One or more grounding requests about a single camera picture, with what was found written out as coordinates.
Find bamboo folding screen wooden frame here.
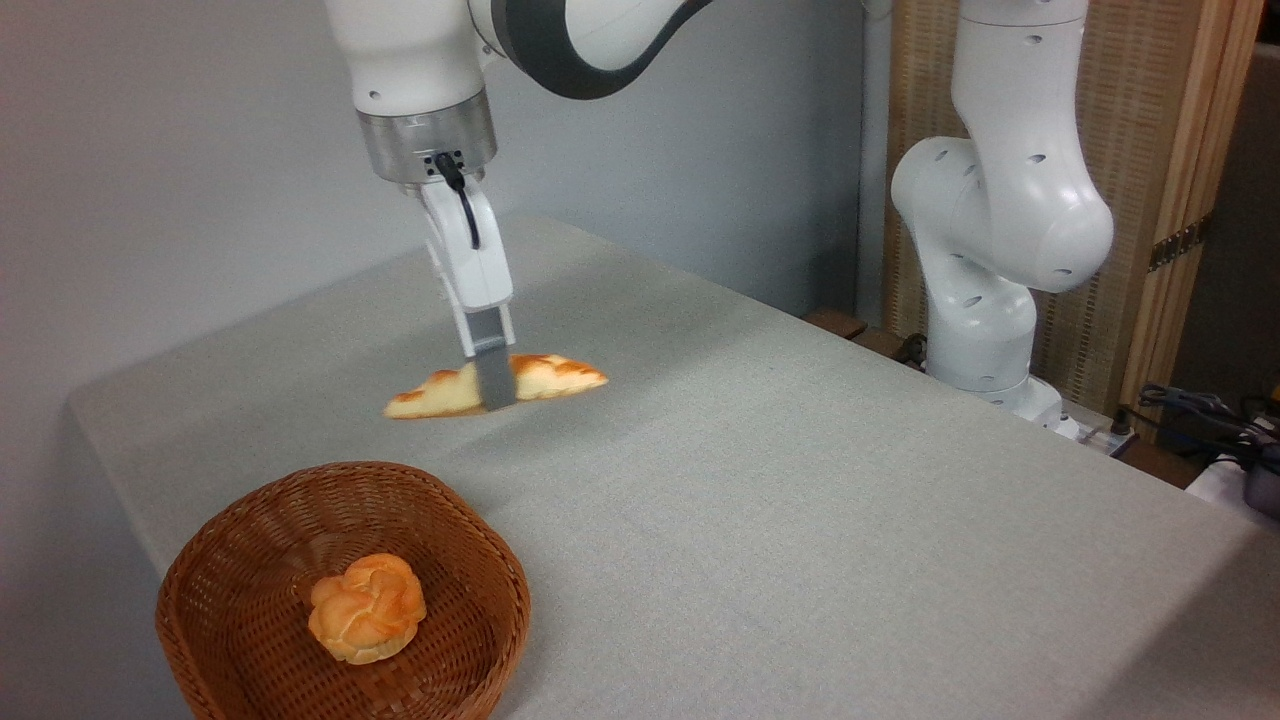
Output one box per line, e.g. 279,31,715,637
885,0,1267,433

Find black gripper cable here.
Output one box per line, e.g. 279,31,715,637
433,152,482,251

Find grey tablecloth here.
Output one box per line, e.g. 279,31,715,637
68,215,1280,720

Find round orange bread bun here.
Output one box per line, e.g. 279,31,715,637
307,553,428,665

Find dark grey device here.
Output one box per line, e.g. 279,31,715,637
1243,458,1280,519

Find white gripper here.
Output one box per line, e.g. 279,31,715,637
417,181,519,413

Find metal screen hinge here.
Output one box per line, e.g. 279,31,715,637
1148,214,1212,273

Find brown wicker basket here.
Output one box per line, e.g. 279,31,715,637
155,461,532,720

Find white box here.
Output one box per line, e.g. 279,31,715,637
1186,455,1280,531

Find brown wooden board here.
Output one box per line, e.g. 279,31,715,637
803,308,915,366

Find long braided bread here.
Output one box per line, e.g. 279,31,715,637
383,353,609,420

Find black cable bundle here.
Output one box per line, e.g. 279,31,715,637
1138,383,1280,471

